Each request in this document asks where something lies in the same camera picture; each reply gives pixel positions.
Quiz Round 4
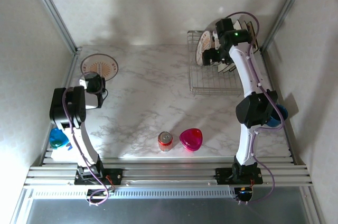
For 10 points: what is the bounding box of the metal wire dish rack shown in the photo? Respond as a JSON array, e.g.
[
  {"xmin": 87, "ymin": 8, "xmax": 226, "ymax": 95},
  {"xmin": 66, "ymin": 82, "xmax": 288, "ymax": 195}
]
[{"xmin": 186, "ymin": 30, "xmax": 245, "ymax": 97}]

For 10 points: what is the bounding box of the pink plastic container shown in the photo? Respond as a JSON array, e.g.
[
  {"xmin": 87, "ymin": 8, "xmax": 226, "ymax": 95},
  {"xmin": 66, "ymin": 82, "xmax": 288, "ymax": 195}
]
[{"xmin": 179, "ymin": 128, "xmax": 204, "ymax": 153}]

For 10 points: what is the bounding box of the round orange sunburst plate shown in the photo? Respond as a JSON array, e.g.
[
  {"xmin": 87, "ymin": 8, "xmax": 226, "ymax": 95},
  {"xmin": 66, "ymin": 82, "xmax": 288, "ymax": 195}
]
[
  {"xmin": 194, "ymin": 30, "xmax": 215, "ymax": 66},
  {"xmin": 80, "ymin": 53, "xmax": 119, "ymax": 81}
]

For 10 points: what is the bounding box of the slotted metal cable tray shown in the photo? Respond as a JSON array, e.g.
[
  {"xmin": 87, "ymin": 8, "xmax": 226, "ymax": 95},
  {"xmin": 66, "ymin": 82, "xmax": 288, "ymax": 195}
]
[{"xmin": 31, "ymin": 184, "xmax": 236, "ymax": 200}]

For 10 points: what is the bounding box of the aluminium rail beam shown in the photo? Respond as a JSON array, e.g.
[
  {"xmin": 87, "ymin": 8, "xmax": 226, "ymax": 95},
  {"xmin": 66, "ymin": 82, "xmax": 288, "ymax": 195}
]
[{"xmin": 23, "ymin": 156, "xmax": 315, "ymax": 188}]

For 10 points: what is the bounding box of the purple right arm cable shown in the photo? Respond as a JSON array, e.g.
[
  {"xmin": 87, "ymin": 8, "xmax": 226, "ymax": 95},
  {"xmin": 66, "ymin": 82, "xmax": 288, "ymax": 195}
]
[{"xmin": 224, "ymin": 11, "xmax": 286, "ymax": 206}]

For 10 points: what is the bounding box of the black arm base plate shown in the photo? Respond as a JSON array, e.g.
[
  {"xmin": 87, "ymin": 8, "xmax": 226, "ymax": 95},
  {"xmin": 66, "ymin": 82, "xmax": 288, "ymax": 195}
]
[
  {"xmin": 215, "ymin": 167, "xmax": 264, "ymax": 185},
  {"xmin": 74, "ymin": 168, "xmax": 124, "ymax": 185}
]

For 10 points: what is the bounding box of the aluminium upright post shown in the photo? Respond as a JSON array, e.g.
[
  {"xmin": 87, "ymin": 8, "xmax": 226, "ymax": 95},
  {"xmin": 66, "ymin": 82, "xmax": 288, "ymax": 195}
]
[
  {"xmin": 260, "ymin": 0, "xmax": 313, "ymax": 50},
  {"xmin": 25, "ymin": 0, "xmax": 83, "ymax": 55}
]

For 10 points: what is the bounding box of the white packet with blue print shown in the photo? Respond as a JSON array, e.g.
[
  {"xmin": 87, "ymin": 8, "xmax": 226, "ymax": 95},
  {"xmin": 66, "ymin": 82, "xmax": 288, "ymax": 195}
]
[{"xmin": 50, "ymin": 142, "xmax": 80, "ymax": 163}]

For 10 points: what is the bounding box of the red soda can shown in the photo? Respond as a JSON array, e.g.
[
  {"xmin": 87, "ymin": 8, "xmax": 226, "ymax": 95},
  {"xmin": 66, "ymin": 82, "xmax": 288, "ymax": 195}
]
[{"xmin": 157, "ymin": 130, "xmax": 174, "ymax": 153}]

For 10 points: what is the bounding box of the blue cup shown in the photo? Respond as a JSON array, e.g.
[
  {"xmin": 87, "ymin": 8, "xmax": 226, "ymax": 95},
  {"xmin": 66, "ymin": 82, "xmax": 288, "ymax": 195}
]
[{"xmin": 265, "ymin": 104, "xmax": 290, "ymax": 129}]

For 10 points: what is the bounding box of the blue plastic container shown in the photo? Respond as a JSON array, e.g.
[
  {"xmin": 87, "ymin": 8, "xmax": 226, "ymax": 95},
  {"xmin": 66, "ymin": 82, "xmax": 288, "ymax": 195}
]
[{"xmin": 49, "ymin": 128, "xmax": 72, "ymax": 150}]

